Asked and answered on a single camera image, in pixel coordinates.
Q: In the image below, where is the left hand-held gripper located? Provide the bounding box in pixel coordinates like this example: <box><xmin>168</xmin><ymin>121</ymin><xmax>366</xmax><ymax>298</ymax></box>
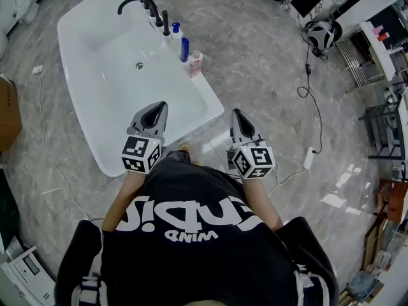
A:
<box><xmin>120</xmin><ymin>101</ymin><xmax>170</xmax><ymax>175</ymax></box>

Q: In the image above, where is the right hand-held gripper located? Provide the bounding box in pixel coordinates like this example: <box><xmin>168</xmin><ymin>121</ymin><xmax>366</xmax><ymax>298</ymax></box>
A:
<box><xmin>226</xmin><ymin>108</ymin><xmax>276</xmax><ymax>181</ymax></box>

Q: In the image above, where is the white bathtub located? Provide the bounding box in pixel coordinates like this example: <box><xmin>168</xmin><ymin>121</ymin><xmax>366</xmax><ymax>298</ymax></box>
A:
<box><xmin>57</xmin><ymin>0</ymin><xmax>226</xmax><ymax>179</ymax></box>

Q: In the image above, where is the pink bottle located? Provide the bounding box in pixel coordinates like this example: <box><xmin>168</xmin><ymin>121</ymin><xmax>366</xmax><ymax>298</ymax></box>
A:
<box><xmin>187</xmin><ymin>50</ymin><xmax>204</xmax><ymax>78</ymax></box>

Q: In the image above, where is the white bottle with blue cap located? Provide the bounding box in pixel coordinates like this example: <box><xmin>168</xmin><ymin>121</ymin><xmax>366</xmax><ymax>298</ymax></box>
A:
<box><xmin>170</xmin><ymin>21</ymin><xmax>184</xmax><ymax>43</ymax></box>

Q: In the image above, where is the person's left forearm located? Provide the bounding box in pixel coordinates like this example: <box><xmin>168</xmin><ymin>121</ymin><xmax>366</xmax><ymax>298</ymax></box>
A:
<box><xmin>101</xmin><ymin>169</ymin><xmax>148</xmax><ymax>233</ymax></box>

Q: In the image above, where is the person's right forearm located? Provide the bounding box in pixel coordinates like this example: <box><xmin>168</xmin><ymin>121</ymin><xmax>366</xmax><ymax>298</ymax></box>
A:
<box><xmin>241</xmin><ymin>176</ymin><xmax>285</xmax><ymax>236</ymax></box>

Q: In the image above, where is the white power strip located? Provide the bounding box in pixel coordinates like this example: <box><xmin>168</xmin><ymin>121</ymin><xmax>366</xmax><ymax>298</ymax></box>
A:
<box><xmin>303</xmin><ymin>146</ymin><xmax>317</xmax><ymax>170</ymax></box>

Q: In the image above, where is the black hand shower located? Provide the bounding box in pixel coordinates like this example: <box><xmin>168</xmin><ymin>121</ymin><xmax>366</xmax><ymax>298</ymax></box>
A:
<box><xmin>161</xmin><ymin>10</ymin><xmax>171</xmax><ymax>38</ymax></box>

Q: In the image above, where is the black curved faucet spout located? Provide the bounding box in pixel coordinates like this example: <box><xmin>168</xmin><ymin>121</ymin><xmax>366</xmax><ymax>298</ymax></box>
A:
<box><xmin>117</xmin><ymin>0</ymin><xmax>157</xmax><ymax>21</ymax></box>

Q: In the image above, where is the round black and white fan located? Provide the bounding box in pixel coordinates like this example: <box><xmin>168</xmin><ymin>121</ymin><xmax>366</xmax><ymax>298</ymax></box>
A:
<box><xmin>302</xmin><ymin>18</ymin><xmax>343</xmax><ymax>50</ymax></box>

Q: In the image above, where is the black printed t-shirt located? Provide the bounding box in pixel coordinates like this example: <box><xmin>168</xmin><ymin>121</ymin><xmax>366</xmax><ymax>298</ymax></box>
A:
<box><xmin>54</xmin><ymin>150</ymin><xmax>340</xmax><ymax>306</ymax></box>

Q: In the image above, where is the steel towel rack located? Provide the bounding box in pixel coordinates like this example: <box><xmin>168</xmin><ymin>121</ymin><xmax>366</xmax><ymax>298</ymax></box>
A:
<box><xmin>335</xmin><ymin>36</ymin><xmax>385</xmax><ymax>94</ymax></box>

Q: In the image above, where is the brown cardboard box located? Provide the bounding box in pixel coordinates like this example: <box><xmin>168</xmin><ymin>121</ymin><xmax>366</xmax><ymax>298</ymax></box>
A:
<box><xmin>0</xmin><ymin>76</ymin><xmax>23</xmax><ymax>153</ymax></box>

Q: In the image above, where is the white shelf unit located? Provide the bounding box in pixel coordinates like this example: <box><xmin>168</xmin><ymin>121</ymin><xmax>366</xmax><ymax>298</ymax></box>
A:
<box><xmin>359</xmin><ymin>0</ymin><xmax>408</xmax><ymax>83</ymax></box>

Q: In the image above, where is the white toilet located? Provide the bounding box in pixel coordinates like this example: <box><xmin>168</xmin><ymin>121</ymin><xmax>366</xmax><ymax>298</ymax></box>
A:
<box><xmin>13</xmin><ymin>0</ymin><xmax>40</xmax><ymax>26</ymax></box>

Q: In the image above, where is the brown wooden stool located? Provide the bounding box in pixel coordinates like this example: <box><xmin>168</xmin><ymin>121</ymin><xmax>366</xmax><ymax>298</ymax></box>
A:
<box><xmin>372</xmin><ymin>178</ymin><xmax>408</xmax><ymax>223</ymax></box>

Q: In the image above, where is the white appliance with display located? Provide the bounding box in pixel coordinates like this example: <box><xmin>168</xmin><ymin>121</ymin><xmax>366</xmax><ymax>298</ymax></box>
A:
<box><xmin>0</xmin><ymin>245</ymin><xmax>57</xmax><ymax>306</ymax></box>

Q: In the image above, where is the white power strip cable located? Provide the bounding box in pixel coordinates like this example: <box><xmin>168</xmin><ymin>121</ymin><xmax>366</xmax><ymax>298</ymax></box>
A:
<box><xmin>266</xmin><ymin>161</ymin><xmax>307</xmax><ymax>196</ymax></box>

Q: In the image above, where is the long black cable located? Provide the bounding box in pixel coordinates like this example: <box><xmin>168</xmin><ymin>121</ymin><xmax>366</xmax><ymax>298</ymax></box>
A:
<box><xmin>296</xmin><ymin>22</ymin><xmax>323</xmax><ymax>155</ymax></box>

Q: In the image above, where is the black metal frame rack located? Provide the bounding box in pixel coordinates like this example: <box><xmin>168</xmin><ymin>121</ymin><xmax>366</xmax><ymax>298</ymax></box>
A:
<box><xmin>358</xmin><ymin>101</ymin><xmax>403</xmax><ymax>161</ymax></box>

